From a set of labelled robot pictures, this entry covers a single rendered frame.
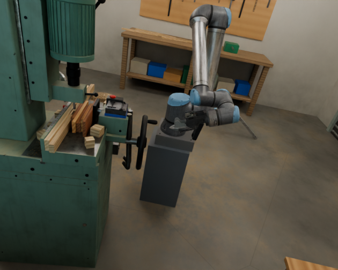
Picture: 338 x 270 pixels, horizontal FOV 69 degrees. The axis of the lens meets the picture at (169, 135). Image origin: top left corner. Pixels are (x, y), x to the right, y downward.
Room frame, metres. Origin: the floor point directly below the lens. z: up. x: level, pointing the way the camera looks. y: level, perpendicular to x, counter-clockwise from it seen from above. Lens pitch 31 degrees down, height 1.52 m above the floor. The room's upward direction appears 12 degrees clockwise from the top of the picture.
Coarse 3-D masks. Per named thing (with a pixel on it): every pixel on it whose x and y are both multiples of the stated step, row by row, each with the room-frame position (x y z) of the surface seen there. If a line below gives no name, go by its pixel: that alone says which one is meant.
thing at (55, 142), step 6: (90, 90) 1.30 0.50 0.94; (66, 120) 0.93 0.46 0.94; (66, 126) 0.88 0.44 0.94; (60, 132) 0.83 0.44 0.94; (66, 132) 0.88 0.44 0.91; (54, 138) 0.78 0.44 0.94; (60, 138) 0.81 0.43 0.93; (48, 144) 0.74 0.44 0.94; (54, 144) 0.74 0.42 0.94; (54, 150) 0.74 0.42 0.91
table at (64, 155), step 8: (72, 136) 0.87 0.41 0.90; (80, 136) 0.89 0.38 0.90; (88, 136) 0.90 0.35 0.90; (104, 136) 0.94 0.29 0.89; (112, 136) 0.98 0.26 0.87; (120, 136) 1.00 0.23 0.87; (64, 144) 0.81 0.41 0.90; (72, 144) 0.82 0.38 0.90; (80, 144) 0.83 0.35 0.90; (96, 144) 0.85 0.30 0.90; (48, 152) 0.75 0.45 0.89; (56, 152) 0.75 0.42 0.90; (64, 152) 0.76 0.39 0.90; (72, 152) 0.77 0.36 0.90; (80, 152) 0.78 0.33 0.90; (88, 152) 0.79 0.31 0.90; (96, 152) 0.80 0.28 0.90; (48, 160) 0.75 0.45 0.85; (56, 160) 0.75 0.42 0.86; (64, 160) 0.75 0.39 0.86; (72, 160) 0.76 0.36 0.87; (80, 160) 0.76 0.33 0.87; (88, 160) 0.77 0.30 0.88; (96, 160) 0.78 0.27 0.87
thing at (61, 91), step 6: (54, 84) 1.00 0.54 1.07; (60, 84) 1.01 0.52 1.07; (66, 84) 1.02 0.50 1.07; (84, 84) 1.06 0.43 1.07; (54, 90) 0.98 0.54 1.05; (60, 90) 0.99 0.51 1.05; (66, 90) 0.99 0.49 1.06; (72, 90) 1.00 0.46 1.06; (78, 90) 1.00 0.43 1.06; (84, 90) 1.03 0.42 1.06; (54, 96) 0.98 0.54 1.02; (60, 96) 0.99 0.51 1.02; (66, 96) 0.99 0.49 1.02; (72, 96) 1.00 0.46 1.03; (78, 96) 1.00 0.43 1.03; (84, 96) 1.03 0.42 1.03; (72, 102) 1.02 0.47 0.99; (78, 102) 1.00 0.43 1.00
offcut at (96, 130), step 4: (96, 124) 0.95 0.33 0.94; (92, 128) 0.91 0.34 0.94; (96, 128) 0.92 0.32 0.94; (100, 128) 0.92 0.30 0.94; (104, 128) 0.95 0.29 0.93; (92, 132) 0.91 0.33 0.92; (96, 132) 0.91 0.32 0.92; (100, 132) 0.91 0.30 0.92; (96, 136) 0.91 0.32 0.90; (100, 136) 0.91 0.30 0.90
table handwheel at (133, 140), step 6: (144, 120) 1.05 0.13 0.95; (144, 126) 1.01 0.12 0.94; (144, 132) 0.99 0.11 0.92; (126, 138) 1.06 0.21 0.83; (132, 138) 1.06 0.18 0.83; (138, 138) 1.06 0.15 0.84; (144, 138) 0.97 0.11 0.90; (132, 144) 1.06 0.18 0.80; (138, 144) 1.04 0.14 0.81; (144, 144) 0.96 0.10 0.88; (138, 150) 0.94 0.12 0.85; (138, 156) 0.93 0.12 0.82; (138, 162) 0.93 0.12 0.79; (138, 168) 0.95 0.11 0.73
